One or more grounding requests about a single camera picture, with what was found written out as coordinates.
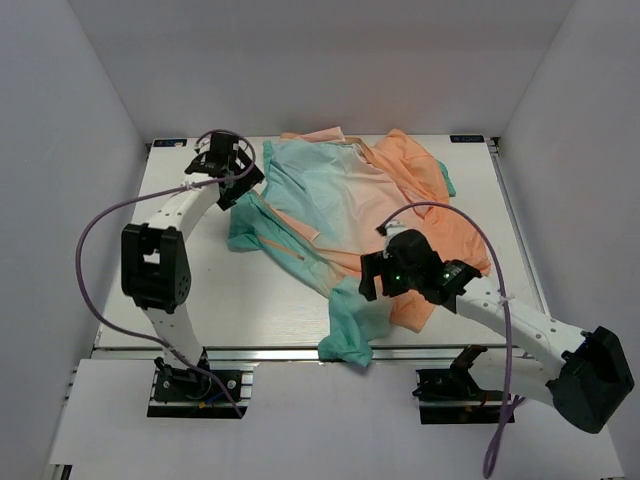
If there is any blue table label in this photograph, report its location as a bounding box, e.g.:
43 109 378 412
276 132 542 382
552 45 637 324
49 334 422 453
152 138 187 148
449 134 485 143

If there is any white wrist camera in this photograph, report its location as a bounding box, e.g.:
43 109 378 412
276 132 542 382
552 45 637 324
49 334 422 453
376 220 407 251
194 138 211 156

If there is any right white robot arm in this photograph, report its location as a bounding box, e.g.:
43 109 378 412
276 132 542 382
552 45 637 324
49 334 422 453
359 227 635 434

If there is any aluminium table rail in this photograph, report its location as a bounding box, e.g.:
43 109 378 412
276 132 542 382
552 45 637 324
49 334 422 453
485 137 549 314
94 345 531 362

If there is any aluminium table right rail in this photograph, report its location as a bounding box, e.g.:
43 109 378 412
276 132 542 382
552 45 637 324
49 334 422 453
485 137 549 314

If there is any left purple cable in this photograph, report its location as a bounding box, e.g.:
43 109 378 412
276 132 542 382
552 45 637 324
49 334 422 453
74 128 257 419

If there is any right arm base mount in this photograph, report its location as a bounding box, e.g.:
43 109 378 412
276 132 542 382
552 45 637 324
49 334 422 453
412 345 502 425

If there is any right blue table label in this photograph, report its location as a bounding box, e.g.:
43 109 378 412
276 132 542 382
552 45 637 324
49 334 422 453
449 134 485 143

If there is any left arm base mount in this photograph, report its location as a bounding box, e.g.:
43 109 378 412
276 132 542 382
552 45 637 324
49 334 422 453
147 357 252 420

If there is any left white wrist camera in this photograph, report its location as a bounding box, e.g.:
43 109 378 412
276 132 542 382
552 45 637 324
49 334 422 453
194 138 211 156

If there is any left blue table label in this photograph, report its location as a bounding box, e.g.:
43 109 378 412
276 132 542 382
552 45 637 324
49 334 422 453
152 138 187 148

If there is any aluminium table front rail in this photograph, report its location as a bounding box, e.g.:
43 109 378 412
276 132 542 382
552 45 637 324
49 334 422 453
94 345 531 362

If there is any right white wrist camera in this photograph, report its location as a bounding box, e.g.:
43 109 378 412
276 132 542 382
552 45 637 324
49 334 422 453
376 220 407 251

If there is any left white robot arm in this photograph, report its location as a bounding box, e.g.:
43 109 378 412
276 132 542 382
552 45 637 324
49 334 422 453
121 130 264 399

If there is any orange and teal jacket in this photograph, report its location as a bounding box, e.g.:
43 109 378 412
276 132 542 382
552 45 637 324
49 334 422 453
227 128 491 366

